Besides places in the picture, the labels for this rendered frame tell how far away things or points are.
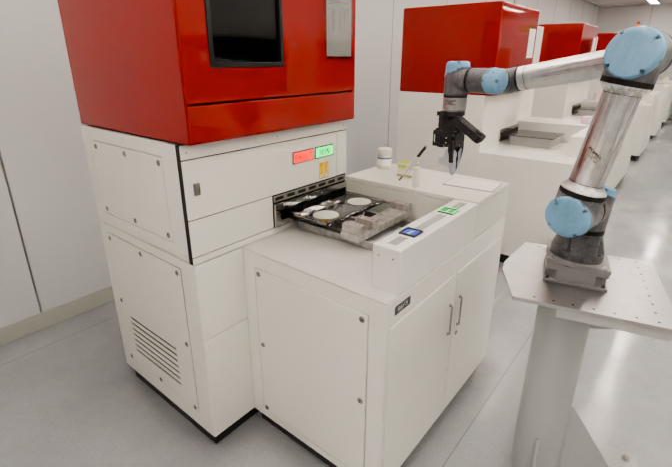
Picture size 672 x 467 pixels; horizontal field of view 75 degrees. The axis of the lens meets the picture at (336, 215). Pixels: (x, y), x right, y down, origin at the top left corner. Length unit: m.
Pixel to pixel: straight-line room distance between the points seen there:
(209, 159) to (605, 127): 1.12
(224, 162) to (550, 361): 1.25
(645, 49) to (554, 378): 1.02
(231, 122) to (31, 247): 1.74
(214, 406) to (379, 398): 0.69
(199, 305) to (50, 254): 1.50
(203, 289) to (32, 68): 1.64
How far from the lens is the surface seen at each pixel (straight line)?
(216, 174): 1.50
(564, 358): 1.65
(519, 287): 1.44
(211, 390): 1.81
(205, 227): 1.51
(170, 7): 1.37
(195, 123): 1.37
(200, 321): 1.63
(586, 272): 1.50
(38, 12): 2.83
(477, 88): 1.44
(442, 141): 1.51
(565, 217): 1.32
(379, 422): 1.52
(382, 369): 1.38
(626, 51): 1.26
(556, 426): 1.83
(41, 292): 3.02
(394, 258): 1.25
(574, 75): 1.46
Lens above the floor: 1.47
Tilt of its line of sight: 20 degrees down
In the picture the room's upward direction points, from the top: straight up
